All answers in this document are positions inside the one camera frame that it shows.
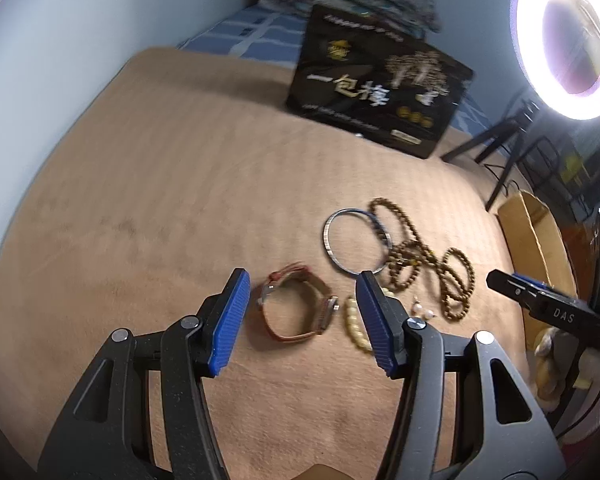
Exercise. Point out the black metal rack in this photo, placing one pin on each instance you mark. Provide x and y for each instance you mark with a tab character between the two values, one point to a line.
545	160

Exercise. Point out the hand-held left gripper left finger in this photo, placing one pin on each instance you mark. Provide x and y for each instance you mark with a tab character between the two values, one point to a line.
227	320

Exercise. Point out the pearl earring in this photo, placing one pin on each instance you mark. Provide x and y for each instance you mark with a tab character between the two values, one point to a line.
417	306
428	315

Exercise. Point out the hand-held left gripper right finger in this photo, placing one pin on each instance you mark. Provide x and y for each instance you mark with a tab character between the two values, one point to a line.
375	320

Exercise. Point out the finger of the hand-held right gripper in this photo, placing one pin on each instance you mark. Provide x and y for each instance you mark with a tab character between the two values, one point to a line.
507	285

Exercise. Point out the black printed bag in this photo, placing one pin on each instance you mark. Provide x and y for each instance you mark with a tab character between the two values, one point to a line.
370	85

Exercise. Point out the cardboard box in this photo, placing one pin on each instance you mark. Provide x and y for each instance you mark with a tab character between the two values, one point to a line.
525	240

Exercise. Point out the yellow box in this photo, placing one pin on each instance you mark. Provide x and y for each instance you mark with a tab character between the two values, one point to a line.
574	167

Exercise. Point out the silver bangle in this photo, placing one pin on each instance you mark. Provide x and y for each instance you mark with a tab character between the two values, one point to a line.
326	240

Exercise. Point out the black tripod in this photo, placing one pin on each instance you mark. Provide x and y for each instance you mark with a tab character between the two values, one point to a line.
525	110

